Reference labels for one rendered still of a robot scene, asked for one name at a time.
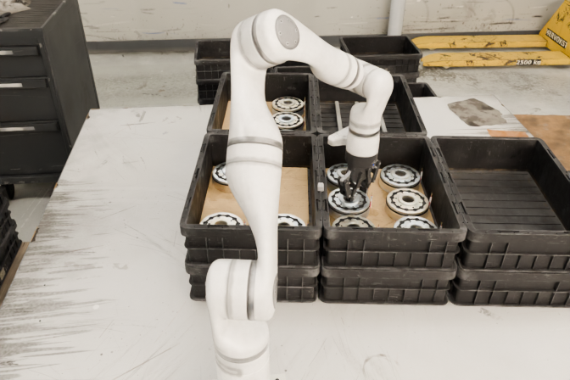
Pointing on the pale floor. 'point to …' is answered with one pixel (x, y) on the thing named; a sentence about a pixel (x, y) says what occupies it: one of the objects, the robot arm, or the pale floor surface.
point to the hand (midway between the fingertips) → (356, 197)
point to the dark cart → (42, 86)
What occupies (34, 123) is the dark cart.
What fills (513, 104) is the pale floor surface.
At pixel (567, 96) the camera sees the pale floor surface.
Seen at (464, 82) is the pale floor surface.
